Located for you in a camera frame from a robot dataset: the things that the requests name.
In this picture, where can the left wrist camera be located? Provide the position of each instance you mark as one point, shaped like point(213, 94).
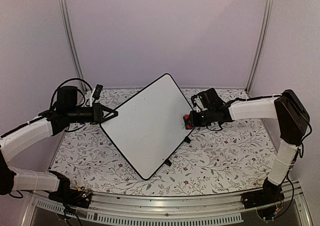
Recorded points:
point(95, 95)

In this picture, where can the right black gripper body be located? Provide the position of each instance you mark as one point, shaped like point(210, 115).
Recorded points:
point(203, 121)

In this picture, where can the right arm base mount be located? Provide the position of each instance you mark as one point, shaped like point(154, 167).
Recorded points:
point(260, 198)

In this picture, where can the right aluminium frame post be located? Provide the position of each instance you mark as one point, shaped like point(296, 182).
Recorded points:
point(260, 44)

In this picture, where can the aluminium frame post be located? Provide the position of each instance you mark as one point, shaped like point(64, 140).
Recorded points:
point(70, 38)
point(260, 44)

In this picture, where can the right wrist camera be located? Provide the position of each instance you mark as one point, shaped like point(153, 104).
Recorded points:
point(197, 103)

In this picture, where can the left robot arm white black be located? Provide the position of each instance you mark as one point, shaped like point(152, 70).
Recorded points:
point(64, 110)

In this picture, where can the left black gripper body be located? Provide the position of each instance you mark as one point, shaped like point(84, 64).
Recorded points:
point(96, 114)

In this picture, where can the left aluminium frame post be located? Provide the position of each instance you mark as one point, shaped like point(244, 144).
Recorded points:
point(70, 38)

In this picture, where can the white whiteboard with black frame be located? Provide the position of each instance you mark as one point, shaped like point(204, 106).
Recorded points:
point(149, 126)

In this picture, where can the floral patterned table mat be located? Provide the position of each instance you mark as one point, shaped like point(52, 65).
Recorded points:
point(236, 156)

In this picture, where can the red whiteboard eraser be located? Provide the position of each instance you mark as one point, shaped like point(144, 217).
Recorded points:
point(188, 122)

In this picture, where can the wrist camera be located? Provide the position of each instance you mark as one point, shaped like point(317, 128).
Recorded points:
point(197, 103)
point(95, 95)

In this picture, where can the front aluminium rail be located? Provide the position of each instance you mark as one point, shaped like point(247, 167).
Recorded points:
point(225, 209)

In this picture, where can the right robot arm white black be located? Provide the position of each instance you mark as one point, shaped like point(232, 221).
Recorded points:
point(292, 117)

